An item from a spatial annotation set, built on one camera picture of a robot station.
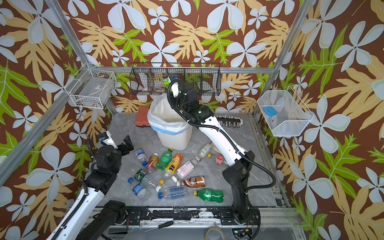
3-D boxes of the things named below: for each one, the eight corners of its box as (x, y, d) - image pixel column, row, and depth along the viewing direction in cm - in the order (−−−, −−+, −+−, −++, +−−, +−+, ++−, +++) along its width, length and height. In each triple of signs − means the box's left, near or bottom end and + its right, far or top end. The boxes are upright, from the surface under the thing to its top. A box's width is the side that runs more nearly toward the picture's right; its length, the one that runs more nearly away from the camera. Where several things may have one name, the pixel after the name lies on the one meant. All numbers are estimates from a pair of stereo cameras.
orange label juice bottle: (163, 174, 89) (162, 171, 86) (176, 155, 97) (176, 151, 94) (171, 178, 87) (171, 175, 84) (184, 159, 95) (184, 155, 92)
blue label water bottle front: (159, 199, 81) (157, 197, 77) (160, 188, 84) (159, 186, 80) (187, 199, 81) (186, 197, 77) (187, 188, 84) (187, 186, 80)
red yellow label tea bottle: (146, 173, 90) (144, 170, 85) (150, 155, 98) (148, 150, 93) (157, 173, 90) (155, 170, 85) (160, 155, 98) (158, 150, 93)
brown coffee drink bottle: (176, 188, 84) (176, 185, 80) (177, 179, 88) (176, 176, 84) (204, 188, 84) (205, 185, 80) (204, 179, 88) (204, 176, 84)
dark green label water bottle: (131, 175, 88) (128, 171, 85) (138, 167, 91) (136, 164, 88) (156, 196, 81) (154, 193, 77) (163, 187, 84) (162, 184, 80)
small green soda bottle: (157, 169, 91) (156, 166, 88) (166, 149, 100) (165, 145, 97) (166, 171, 90) (165, 168, 87) (174, 151, 99) (174, 148, 96)
